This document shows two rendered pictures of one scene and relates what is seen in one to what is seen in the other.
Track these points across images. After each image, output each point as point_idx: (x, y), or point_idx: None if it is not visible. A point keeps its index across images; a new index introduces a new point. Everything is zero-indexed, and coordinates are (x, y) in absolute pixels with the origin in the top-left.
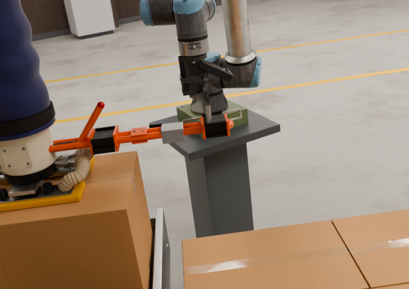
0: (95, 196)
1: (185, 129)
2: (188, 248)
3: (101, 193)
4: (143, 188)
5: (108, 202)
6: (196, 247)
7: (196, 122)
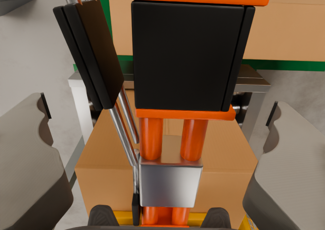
0: (213, 202)
1: (199, 153)
2: (131, 49)
3: (208, 197)
4: (104, 125)
5: (237, 190)
6: (131, 38)
7: (152, 122)
